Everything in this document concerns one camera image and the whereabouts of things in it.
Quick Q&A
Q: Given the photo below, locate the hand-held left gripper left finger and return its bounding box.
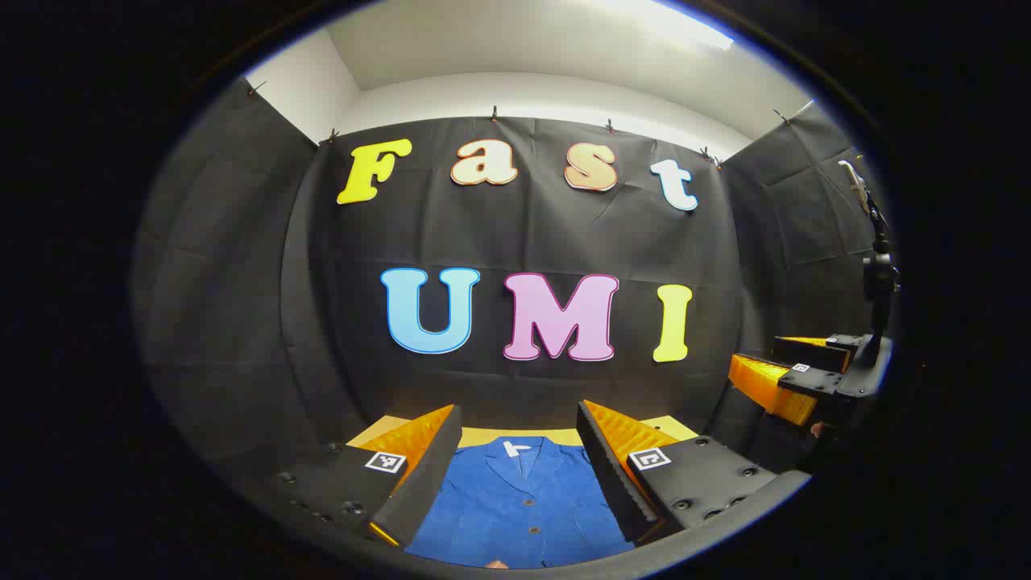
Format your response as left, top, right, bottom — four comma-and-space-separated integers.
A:
242, 404, 463, 550

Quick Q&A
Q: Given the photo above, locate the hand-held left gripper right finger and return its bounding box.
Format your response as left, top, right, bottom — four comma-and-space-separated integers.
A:
575, 399, 782, 545

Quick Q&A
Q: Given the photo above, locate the row of black cloth clips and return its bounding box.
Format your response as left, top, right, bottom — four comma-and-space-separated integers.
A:
246, 79, 794, 170

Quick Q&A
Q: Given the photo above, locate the blue corduroy jacket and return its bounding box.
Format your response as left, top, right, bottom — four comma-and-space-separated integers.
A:
404, 435, 637, 570

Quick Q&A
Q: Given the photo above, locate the black backdrop cloth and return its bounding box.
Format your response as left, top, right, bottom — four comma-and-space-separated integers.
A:
133, 77, 891, 484

